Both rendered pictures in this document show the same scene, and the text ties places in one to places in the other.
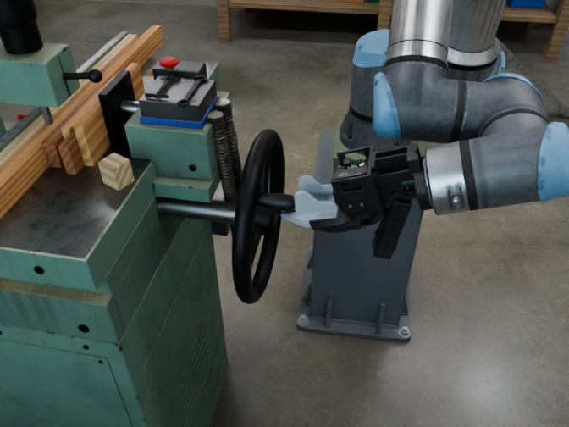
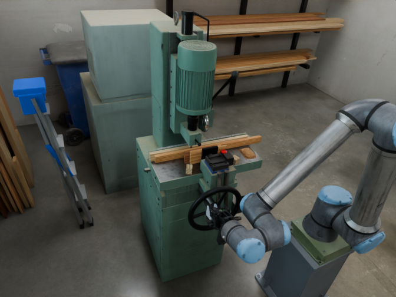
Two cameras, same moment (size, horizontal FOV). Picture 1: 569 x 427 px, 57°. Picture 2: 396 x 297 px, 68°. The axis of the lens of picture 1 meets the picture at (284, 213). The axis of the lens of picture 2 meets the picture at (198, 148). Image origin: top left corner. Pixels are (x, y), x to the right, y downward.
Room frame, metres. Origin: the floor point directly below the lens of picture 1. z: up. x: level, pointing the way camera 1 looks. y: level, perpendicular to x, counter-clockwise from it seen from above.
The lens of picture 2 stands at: (-0.03, -0.72, 1.89)
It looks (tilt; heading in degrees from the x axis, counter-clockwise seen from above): 35 degrees down; 54
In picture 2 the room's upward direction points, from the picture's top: 5 degrees clockwise
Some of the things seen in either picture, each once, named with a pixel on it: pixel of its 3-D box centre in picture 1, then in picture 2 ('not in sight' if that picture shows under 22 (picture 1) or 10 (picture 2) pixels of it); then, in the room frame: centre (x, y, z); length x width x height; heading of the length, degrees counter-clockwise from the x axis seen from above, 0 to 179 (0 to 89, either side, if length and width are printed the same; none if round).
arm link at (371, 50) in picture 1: (387, 71); (332, 205); (1.20, -0.25, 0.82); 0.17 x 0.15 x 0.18; 79
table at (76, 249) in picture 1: (140, 148); (210, 168); (0.77, 0.25, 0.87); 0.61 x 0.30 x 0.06; 169
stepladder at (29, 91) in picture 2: not in sight; (60, 161); (0.14, 1.09, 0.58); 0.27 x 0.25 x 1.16; 171
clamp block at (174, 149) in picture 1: (183, 130); (217, 171); (0.76, 0.17, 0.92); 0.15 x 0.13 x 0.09; 169
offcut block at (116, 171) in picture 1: (116, 171); (188, 169); (0.64, 0.25, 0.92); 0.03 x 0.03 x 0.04; 55
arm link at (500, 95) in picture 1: (501, 119); (270, 233); (0.64, -0.30, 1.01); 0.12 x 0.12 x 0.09; 79
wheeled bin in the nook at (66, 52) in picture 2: not in sight; (83, 92); (0.64, 2.30, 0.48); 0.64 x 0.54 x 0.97; 174
